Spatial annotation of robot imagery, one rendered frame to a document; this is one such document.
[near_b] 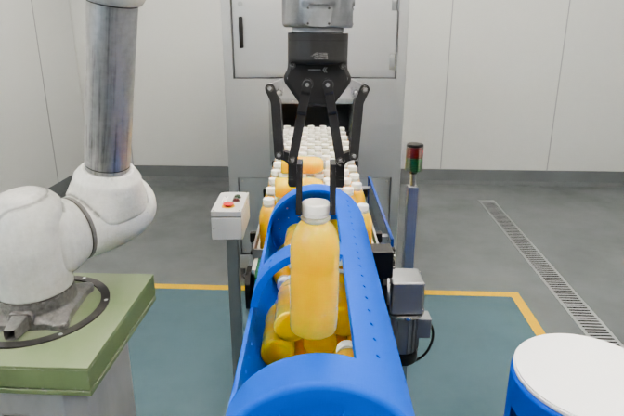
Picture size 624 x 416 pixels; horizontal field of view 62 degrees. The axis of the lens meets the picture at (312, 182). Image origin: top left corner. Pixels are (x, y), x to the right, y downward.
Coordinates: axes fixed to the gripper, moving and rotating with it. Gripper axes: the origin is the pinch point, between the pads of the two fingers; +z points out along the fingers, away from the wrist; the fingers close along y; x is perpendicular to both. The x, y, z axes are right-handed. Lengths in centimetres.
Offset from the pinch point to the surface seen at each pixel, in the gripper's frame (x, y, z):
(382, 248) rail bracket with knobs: 83, 22, 45
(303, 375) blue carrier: -8.9, -1.4, 23.0
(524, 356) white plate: 23, 42, 42
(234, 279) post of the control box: 98, -27, 64
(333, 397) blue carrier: -10.8, 2.5, 24.9
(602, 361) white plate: 21, 57, 42
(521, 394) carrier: 15, 39, 45
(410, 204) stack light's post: 116, 36, 42
